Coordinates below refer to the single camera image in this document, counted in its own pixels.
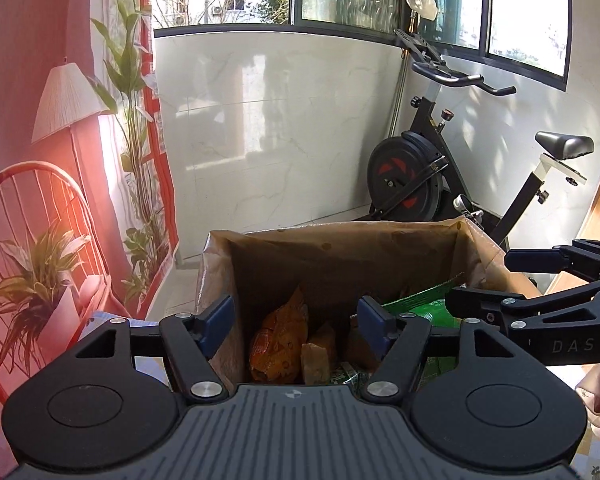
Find black exercise bike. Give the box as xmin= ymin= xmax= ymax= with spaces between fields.
xmin=366 ymin=29 xmax=596 ymax=281

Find checkered floral tablecloth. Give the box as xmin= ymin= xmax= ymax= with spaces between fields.
xmin=80 ymin=310 xmax=600 ymax=480

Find brown snack packet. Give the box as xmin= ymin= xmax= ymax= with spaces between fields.
xmin=310 ymin=322 xmax=337 ymax=356
xmin=300 ymin=342 xmax=333 ymax=386
xmin=345 ymin=327 xmax=381 ymax=367

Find printed backdrop cloth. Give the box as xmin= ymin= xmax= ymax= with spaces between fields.
xmin=0 ymin=0 xmax=181 ymax=411

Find white plastic bag cover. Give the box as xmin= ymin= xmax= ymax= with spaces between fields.
xmin=406 ymin=0 xmax=438 ymax=21

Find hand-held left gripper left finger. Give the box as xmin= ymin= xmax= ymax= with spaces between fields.
xmin=75 ymin=294 xmax=233 ymax=402

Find brown paper bag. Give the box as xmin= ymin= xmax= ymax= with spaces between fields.
xmin=196 ymin=216 xmax=543 ymax=386

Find metal pole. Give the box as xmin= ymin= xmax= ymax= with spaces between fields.
xmin=391 ymin=12 xmax=421 ymax=137

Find orange snack packet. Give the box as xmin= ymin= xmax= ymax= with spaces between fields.
xmin=249 ymin=286 xmax=310 ymax=385

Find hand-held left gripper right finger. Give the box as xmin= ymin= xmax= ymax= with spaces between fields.
xmin=357 ymin=295 xmax=518 ymax=403

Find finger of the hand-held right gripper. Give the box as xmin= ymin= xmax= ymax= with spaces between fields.
xmin=504 ymin=240 xmax=600 ymax=276
xmin=446 ymin=280 xmax=600 ymax=328

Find green snack packet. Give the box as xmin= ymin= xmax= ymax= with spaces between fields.
xmin=380 ymin=272 xmax=468 ymax=333
xmin=330 ymin=360 xmax=461 ymax=391

